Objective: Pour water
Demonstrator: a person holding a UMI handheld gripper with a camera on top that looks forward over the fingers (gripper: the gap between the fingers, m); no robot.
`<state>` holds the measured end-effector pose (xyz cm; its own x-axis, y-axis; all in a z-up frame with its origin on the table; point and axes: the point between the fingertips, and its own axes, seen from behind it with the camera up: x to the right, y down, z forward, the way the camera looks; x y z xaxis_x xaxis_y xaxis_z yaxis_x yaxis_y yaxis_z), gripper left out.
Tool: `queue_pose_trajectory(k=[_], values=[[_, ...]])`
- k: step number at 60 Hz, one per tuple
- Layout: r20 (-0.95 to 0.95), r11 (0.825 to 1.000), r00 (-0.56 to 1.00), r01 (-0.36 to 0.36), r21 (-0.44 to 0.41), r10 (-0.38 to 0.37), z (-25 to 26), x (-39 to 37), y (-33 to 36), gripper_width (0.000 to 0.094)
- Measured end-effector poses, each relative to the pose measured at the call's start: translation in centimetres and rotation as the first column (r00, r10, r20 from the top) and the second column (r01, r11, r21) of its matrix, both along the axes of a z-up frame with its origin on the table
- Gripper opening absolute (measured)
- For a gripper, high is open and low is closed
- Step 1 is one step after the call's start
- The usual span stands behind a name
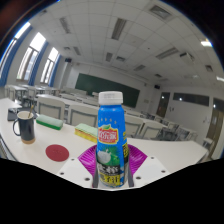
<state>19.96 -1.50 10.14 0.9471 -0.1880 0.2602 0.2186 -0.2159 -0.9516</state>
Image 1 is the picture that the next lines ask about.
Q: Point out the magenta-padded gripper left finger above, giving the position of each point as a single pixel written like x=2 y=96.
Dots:
x=75 y=171

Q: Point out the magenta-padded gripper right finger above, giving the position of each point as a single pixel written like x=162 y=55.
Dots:
x=151 y=171

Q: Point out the blue drink bottle white cap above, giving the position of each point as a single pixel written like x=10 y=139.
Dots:
x=112 y=140

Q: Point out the flat round red coaster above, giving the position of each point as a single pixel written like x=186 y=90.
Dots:
x=57 y=152

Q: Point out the yellow and green sponge block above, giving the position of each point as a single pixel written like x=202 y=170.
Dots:
x=86 y=130

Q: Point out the white classroom chairs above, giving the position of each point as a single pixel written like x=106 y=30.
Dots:
x=81 y=115

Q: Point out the dark blue mug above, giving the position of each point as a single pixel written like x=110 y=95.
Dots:
x=26 y=128

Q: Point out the dark brown door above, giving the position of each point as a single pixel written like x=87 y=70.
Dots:
x=163 y=104

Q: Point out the wooden stir stick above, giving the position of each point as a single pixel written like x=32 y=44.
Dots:
x=30 y=111

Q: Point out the white classroom desks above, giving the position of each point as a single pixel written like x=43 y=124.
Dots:
x=50 y=96

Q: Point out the green chalkboard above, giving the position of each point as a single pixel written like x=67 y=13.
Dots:
x=100 y=87

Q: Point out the blue curtains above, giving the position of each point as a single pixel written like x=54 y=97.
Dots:
x=37 y=63

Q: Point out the tall windows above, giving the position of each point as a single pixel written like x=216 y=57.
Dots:
x=31 y=56

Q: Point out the ceiling light panels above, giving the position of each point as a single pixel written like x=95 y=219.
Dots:
x=118 y=28

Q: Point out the dark high wall window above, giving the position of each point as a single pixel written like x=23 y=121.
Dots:
x=191 y=99

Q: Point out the black wall speaker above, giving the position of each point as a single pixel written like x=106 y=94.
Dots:
x=157 y=86
x=68 y=60

